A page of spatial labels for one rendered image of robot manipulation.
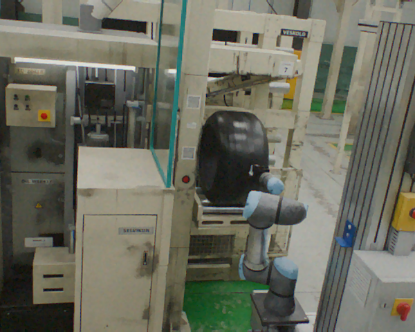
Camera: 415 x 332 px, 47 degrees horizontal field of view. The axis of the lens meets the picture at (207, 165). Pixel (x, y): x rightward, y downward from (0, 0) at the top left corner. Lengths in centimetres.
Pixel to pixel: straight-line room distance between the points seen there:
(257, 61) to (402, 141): 139
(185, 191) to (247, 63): 85
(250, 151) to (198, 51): 60
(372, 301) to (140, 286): 100
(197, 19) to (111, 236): 118
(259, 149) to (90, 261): 108
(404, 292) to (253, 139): 123
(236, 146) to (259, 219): 74
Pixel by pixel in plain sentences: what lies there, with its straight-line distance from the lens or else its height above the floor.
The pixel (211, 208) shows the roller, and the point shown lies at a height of 91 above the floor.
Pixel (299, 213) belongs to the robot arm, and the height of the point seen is 128.
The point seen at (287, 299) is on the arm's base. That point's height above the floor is 80.
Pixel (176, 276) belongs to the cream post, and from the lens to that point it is 301.
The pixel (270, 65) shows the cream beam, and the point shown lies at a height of 171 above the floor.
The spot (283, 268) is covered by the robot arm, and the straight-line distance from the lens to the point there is 220.
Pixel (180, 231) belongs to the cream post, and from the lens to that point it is 286.
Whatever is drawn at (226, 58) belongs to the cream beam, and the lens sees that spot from 288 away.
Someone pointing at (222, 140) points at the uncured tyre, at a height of 133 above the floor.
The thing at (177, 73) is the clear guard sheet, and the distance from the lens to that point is 188.
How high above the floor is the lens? 202
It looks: 19 degrees down
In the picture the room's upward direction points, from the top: 7 degrees clockwise
